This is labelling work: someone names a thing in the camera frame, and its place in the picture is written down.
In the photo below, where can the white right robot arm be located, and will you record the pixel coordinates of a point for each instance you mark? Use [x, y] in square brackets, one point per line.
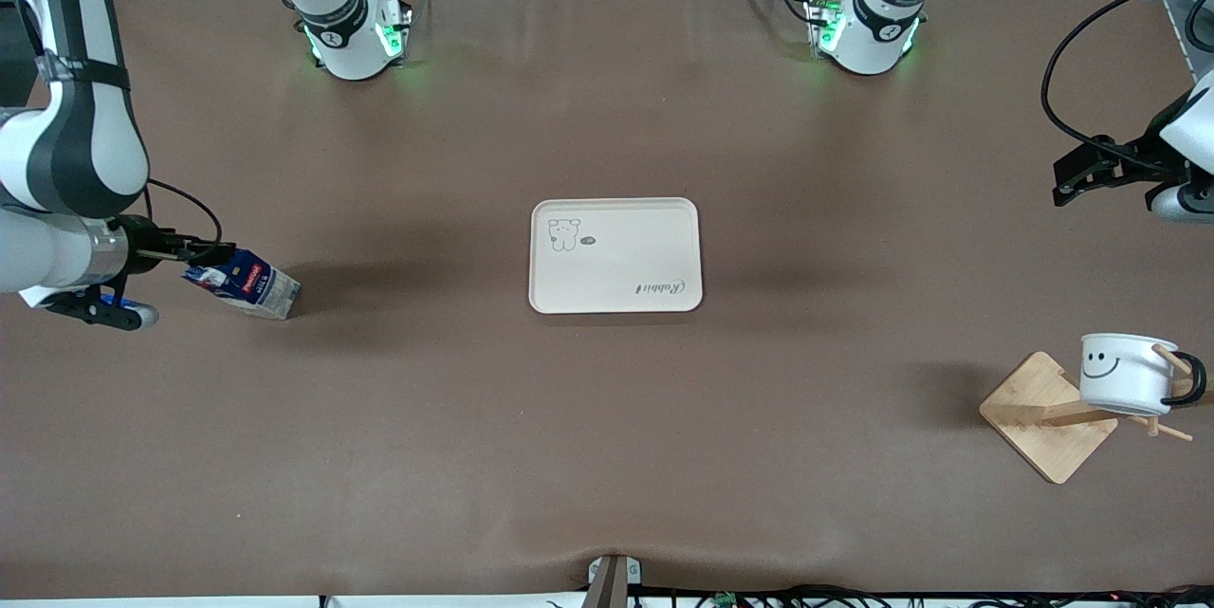
[76, 143]

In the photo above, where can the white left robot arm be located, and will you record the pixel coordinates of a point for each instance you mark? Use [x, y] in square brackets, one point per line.
[868, 44]

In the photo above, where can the white smiley mug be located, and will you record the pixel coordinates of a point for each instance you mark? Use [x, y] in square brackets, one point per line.
[1119, 380]

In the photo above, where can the wooden cup rack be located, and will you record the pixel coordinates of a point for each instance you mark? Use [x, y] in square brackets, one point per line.
[1043, 437]

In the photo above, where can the blue milk carton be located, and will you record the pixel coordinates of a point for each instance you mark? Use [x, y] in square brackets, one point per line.
[261, 290]

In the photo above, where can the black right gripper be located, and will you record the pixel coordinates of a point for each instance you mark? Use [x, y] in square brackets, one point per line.
[142, 237]

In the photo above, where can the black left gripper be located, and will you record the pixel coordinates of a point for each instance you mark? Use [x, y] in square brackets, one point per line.
[1141, 156]

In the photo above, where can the cream plastic tray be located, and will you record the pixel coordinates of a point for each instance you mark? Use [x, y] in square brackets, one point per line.
[626, 257]

